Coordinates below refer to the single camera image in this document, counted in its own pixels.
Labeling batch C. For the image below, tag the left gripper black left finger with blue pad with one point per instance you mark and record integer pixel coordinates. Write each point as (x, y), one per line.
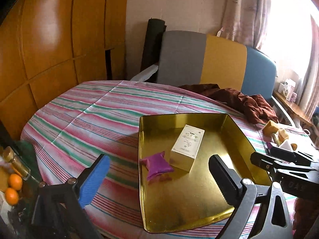
(59, 209)

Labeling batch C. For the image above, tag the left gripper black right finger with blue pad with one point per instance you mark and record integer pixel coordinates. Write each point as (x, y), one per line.
(272, 220)

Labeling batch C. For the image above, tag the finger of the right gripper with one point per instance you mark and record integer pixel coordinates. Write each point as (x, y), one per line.
(272, 164)
(297, 158)

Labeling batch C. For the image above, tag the cream cardboard box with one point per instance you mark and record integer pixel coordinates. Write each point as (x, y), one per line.
(184, 152)

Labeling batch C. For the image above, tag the purple fabric sachet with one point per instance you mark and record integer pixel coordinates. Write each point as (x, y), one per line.
(156, 165)

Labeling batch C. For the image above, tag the white foam block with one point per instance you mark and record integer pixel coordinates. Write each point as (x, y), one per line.
(286, 145)

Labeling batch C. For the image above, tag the yellow wooden toy block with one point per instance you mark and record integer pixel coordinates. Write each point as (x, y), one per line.
(277, 134)

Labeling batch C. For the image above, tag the wooden side shelf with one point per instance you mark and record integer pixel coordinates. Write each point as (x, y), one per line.
(294, 112)

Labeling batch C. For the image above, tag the lower orange tangerine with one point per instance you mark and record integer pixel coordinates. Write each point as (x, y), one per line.
(11, 196)

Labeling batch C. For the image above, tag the orange tangerine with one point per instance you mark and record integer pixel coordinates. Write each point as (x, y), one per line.
(11, 196)
(15, 182)

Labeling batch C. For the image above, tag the upper orange tangerine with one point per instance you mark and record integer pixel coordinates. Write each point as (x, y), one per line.
(15, 182)

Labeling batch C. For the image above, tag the dark red crumpled cloth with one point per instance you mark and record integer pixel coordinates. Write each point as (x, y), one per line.
(255, 108)

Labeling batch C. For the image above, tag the gold capped glass bottle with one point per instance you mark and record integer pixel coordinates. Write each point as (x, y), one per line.
(17, 164)

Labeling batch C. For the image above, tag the white boxes on shelf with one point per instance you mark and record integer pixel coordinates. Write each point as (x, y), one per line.
(286, 89)

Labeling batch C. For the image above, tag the gold metal tray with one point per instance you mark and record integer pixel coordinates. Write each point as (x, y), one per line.
(191, 199)

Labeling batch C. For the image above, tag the striped pink green bedsheet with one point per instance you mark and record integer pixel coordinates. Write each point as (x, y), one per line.
(97, 117)

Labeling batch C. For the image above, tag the grey yellow blue headboard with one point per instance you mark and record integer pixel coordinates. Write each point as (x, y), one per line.
(188, 58)

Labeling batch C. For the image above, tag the pink patterned curtain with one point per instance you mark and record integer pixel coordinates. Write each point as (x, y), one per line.
(245, 21)

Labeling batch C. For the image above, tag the black rolled mat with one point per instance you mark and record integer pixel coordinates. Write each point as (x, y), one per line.
(152, 43)

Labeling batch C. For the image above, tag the orange wooden wardrobe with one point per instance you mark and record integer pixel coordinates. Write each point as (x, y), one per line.
(50, 46)

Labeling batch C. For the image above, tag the white bed frame rail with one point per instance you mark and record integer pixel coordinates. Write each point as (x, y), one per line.
(145, 74)

